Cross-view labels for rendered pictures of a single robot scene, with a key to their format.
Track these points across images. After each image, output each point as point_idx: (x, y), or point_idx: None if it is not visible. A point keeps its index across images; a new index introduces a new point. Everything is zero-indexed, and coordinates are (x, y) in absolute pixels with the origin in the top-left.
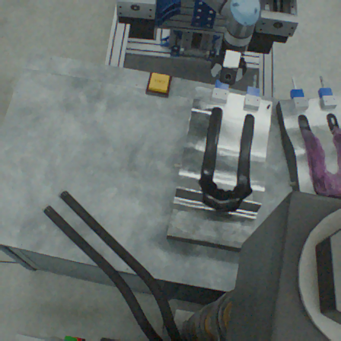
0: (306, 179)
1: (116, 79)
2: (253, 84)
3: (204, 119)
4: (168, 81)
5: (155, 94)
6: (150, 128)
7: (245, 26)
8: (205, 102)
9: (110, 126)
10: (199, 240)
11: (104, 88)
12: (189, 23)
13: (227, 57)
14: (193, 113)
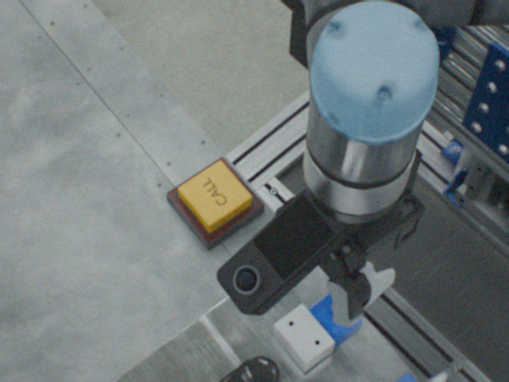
0: None
1: (136, 116)
2: (433, 378)
3: (206, 369)
4: (236, 209)
5: (184, 217)
6: (96, 290)
7: (336, 133)
8: (254, 326)
9: (14, 215)
10: None
11: (91, 118)
12: (461, 115)
13: (286, 218)
14: (195, 332)
